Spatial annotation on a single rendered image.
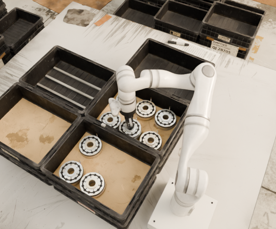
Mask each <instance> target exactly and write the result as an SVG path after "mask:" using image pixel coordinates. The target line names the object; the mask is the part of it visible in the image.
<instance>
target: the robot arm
mask: <svg viewBox="0 0 276 229"><path fill-rule="evenodd" d="M115 75H116V81H117V86H118V98H119V99H118V101H117V100H115V99H114V98H109V106H110V110H111V114H112V116H113V117H117V116H118V115H119V113H121V114H122V115H123V116H124V118H125V122H126V124H127V129H128V130H132V128H134V125H135V124H134V123H133V114H134V113H135V112H136V98H135V91H137V90H141V89H144V88H178V89H186V90H194V91H195V92H194V95H193V98H192V100H191V103H190V105H189V108H188V110H187V113H186V118H185V123H184V131H183V139H182V147H181V154H180V158H179V163H178V167H177V172H176V178H175V191H174V193H173V196H172V198H171V201H170V209H171V211H172V213H173V214H174V215H176V216H178V217H184V216H190V214H191V213H192V211H193V210H194V209H195V208H194V207H195V203H196V202H198V201H199V200H200V198H201V197H202V196H203V195H204V193H205V191H206V189H207V186H208V174H207V172H206V171H205V170H202V169H196V168H192V167H187V163H188V161H189V159H190V157H191V156H192V154H193V153H194V152H195V150H196V149H197V148H198V147H199V146H200V145H201V144H202V143H203V142H204V141H205V139H206V138H207V136H208V134H209V126H210V116H211V104H212V96H213V91H214V87H215V83H216V78H217V73H216V69H215V67H214V66H213V65H212V64H210V63H207V62H205V63H201V64H200V65H198V66H197V67H196V68H195V69H194V70H193V71H192V73H190V74H185V75H178V74H174V73H171V72H169V71H166V70H143V71H142V72H141V74H140V78H138V79H136V78H135V75H134V71H133V69H132V68H131V67H130V66H127V65H122V66H120V67H119V68H118V69H117V71H116V74H115Z"/></svg>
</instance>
